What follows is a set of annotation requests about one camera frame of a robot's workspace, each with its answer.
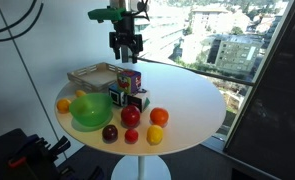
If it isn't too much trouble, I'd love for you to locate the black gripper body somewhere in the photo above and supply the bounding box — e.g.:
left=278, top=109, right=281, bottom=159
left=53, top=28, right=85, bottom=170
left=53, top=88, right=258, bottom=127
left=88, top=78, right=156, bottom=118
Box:
left=108, top=31, right=144, bottom=54

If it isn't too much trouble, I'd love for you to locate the colourful picture block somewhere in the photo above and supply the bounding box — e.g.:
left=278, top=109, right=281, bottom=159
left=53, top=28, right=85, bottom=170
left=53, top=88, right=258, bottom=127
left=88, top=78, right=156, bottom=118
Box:
left=116, top=69, right=143, bottom=95

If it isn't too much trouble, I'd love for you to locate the wooden tray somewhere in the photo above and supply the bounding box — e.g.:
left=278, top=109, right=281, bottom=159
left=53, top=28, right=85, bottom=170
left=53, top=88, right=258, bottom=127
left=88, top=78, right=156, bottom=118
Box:
left=66, top=61, right=135, bottom=93

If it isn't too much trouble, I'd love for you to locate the blue picture block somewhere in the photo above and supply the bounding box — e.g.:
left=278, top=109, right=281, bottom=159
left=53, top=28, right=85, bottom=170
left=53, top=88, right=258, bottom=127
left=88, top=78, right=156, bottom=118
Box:
left=107, top=83, right=128, bottom=108

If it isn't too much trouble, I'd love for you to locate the white and black picture block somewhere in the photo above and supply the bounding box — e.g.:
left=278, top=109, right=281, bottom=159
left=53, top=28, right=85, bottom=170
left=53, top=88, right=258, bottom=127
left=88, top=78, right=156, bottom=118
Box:
left=126, top=88, right=152, bottom=113

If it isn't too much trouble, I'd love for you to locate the yellow banana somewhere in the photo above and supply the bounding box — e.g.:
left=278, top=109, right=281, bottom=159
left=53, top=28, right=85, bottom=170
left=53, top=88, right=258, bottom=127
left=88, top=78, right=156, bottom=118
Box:
left=74, top=89, right=88, bottom=99

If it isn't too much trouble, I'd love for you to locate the red apple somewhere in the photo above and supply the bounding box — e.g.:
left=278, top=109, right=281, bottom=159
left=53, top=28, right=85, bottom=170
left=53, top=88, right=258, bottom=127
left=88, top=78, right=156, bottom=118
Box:
left=120, top=104, right=142, bottom=128

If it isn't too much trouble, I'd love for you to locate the green plastic bowl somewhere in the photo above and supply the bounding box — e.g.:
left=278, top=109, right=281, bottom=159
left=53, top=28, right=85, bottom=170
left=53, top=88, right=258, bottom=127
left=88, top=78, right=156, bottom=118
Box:
left=68, top=92, right=114, bottom=128

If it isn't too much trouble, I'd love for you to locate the orange fruit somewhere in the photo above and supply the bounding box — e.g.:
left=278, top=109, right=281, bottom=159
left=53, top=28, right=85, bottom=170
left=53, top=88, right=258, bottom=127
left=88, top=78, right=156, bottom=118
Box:
left=149, top=106, right=170, bottom=128

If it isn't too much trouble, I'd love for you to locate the yellow-orange round fruit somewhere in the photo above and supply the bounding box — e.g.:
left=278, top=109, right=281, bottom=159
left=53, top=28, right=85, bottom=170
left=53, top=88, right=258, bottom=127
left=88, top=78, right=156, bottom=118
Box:
left=55, top=97, right=72, bottom=114

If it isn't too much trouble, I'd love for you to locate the small red tomato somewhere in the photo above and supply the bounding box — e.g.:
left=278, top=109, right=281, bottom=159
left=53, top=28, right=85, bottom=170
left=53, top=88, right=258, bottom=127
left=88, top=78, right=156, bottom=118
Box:
left=124, top=128, right=140, bottom=144

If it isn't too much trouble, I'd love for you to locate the dark purple plum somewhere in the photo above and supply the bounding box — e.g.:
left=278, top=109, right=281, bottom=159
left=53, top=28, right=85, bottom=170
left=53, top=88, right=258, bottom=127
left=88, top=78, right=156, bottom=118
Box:
left=101, top=124, right=119, bottom=142

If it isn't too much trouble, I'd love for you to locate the yellow lemon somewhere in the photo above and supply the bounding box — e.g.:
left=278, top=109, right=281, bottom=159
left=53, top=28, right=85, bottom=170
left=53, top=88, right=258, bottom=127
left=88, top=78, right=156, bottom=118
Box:
left=146, top=124, right=165, bottom=146

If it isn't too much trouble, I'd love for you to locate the grey apartment building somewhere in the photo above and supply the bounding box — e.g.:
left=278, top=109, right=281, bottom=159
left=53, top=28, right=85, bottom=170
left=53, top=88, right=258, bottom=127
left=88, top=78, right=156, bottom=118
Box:
left=214, top=33, right=265, bottom=75

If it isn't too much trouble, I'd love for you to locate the black tool bag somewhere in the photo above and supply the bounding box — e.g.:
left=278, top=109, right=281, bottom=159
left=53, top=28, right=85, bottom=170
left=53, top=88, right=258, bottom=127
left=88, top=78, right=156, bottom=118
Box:
left=0, top=127, right=105, bottom=180

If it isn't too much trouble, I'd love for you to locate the black side panel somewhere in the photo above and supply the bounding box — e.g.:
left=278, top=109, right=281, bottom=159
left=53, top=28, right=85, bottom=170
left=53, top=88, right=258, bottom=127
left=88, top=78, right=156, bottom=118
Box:
left=222, top=0, right=295, bottom=180

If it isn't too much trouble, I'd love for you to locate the dark window frame post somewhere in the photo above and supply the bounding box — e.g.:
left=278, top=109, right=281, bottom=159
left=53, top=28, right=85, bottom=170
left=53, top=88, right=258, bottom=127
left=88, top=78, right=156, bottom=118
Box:
left=117, top=0, right=137, bottom=64

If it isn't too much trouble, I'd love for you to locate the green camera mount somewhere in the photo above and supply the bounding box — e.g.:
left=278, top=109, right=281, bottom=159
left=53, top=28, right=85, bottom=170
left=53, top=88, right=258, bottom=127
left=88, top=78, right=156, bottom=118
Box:
left=87, top=6, right=127, bottom=24

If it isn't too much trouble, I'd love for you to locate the dark window rail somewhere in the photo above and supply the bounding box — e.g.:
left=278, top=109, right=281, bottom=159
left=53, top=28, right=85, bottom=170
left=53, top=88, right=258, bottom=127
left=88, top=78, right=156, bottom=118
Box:
left=128, top=55, right=255, bottom=87

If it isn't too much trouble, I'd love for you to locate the black cable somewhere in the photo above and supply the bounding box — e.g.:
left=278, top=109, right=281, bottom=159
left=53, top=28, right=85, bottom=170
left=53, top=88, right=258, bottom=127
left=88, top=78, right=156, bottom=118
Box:
left=0, top=0, right=39, bottom=36
left=0, top=2, right=45, bottom=43

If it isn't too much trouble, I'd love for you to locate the white table pedestal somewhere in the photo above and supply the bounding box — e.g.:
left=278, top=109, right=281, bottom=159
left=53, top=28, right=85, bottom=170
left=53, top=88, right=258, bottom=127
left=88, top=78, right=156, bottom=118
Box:
left=110, top=154, right=172, bottom=180

